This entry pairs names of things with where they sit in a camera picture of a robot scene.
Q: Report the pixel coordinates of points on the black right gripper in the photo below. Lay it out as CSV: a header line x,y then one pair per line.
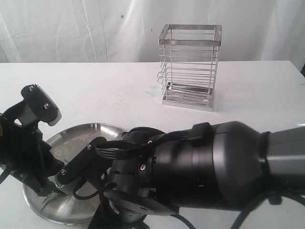
x,y
129,194

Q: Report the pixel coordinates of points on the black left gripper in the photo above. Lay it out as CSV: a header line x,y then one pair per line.
x,y
23,153

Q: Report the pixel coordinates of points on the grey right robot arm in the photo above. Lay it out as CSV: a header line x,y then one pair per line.
x,y
227,166

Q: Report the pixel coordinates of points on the round stainless steel plate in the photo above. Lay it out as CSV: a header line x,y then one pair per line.
x,y
63,208

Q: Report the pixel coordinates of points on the white backdrop curtain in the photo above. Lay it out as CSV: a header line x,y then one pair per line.
x,y
128,30

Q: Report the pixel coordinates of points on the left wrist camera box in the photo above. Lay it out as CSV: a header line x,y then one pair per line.
x,y
41,105

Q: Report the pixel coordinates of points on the wire metal utensil holder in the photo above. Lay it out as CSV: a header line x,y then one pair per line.
x,y
189,56

